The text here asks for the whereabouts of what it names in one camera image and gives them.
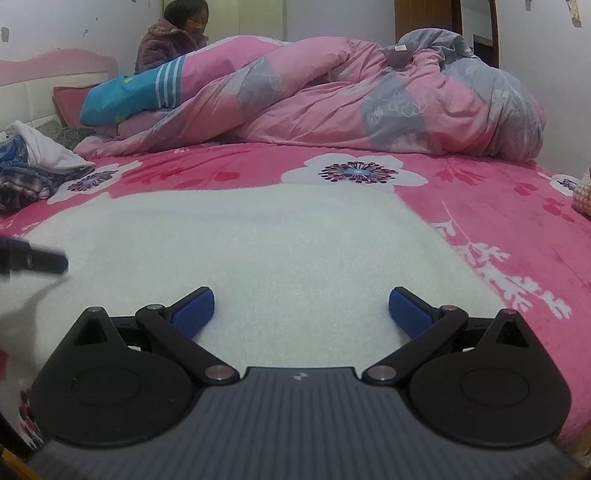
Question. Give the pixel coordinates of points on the pink pillow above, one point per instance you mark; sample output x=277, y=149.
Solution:
x=67, y=104

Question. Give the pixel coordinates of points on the pink white headboard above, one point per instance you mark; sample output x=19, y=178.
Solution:
x=37, y=78

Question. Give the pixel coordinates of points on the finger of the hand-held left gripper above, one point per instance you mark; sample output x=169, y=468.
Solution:
x=46, y=262

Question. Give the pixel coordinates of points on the pink grey quilt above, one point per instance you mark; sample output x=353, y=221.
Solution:
x=346, y=92

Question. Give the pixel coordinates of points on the checked folded cloth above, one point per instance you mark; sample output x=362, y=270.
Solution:
x=584, y=189

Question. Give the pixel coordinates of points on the white deer-embroidered sweater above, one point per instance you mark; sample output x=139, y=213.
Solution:
x=277, y=240

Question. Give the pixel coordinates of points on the dark floral pillow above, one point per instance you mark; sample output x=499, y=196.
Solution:
x=69, y=134

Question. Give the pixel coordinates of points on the pink floral bed sheet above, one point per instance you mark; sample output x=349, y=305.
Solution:
x=508, y=207

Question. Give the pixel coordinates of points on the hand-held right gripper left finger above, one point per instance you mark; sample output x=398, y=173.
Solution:
x=194, y=311

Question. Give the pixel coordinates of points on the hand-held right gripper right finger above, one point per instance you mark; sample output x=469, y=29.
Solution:
x=408, y=311

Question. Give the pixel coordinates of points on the pale wardrobe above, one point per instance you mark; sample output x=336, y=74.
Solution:
x=249, y=18

